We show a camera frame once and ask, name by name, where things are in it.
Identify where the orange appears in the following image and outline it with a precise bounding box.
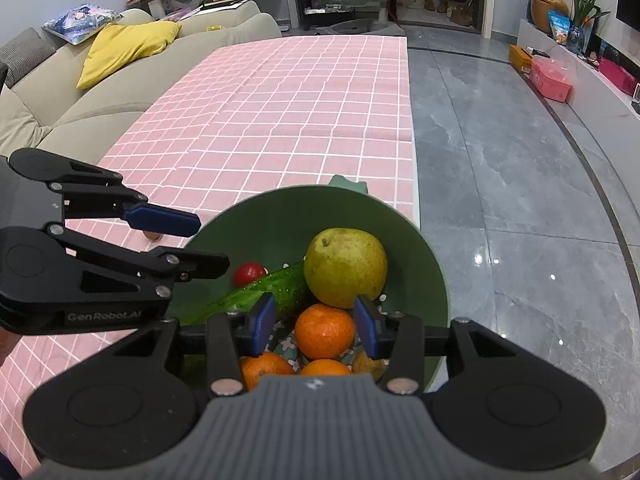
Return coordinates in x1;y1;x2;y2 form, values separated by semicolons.
299;359;352;377
294;304;356;360
240;352;295;391
352;350;387;382

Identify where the red cherry tomato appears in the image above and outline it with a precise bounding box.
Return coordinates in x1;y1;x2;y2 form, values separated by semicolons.
232;262;268;288

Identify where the green cucumber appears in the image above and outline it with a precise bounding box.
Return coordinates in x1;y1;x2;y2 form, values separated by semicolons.
170;262;308;325

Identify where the large green pear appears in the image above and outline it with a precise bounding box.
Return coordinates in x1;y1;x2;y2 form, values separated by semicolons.
304;228;388;310

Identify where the green colander bowl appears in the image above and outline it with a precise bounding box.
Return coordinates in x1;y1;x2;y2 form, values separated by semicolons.
168;184;449;370

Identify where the pink checkered tablecloth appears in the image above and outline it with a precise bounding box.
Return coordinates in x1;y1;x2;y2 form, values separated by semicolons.
0;34;420;478

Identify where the beige sofa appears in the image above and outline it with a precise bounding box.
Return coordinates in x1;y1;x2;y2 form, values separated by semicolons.
1;1;281;164

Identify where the yellow cushion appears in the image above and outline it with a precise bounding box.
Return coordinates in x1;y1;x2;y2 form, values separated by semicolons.
76;21;181;90

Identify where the blue patterned cushion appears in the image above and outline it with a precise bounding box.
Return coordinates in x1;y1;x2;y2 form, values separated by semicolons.
42;4;122;46

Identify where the pink storage box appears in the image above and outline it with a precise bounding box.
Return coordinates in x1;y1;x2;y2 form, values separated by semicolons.
530;55;573;103

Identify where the yellow box on floor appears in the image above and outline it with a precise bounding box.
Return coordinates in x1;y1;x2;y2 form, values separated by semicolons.
509;44;533;75

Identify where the white tv console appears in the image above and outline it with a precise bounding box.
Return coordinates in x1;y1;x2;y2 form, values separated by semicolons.
515;18;640;162

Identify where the magenta box on console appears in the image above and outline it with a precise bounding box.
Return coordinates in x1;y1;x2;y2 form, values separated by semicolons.
599;58;638;96

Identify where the blue snack bag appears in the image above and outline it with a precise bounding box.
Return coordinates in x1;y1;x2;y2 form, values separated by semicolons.
548;10;570;44

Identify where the green potted plant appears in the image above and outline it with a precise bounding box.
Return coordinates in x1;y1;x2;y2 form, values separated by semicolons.
566;0;610;55

